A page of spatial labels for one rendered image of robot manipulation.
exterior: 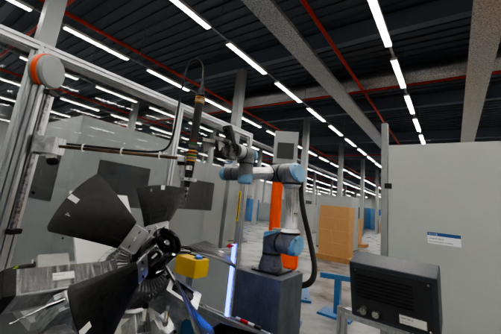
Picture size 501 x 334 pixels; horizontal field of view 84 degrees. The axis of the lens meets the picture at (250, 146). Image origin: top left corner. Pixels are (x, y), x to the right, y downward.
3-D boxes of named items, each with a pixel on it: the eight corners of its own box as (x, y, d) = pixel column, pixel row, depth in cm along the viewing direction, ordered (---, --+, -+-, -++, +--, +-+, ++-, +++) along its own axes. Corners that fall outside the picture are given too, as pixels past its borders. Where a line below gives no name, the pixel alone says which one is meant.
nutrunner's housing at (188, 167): (180, 186, 112) (197, 80, 121) (183, 186, 116) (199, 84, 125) (190, 187, 112) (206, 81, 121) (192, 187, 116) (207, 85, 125)
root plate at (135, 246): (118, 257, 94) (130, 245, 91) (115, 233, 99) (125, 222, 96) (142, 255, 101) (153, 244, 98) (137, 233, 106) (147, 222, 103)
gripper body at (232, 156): (223, 156, 126) (240, 160, 136) (225, 137, 128) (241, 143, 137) (211, 156, 131) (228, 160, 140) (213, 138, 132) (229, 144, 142)
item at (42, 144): (27, 152, 116) (33, 132, 117) (40, 155, 123) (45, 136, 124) (51, 154, 115) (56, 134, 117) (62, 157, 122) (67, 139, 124)
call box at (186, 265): (173, 274, 151) (176, 254, 153) (187, 272, 159) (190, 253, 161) (192, 282, 141) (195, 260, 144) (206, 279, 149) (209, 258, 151)
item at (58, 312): (39, 333, 81) (33, 316, 82) (71, 316, 89) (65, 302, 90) (59, 312, 76) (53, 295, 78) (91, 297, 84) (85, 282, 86)
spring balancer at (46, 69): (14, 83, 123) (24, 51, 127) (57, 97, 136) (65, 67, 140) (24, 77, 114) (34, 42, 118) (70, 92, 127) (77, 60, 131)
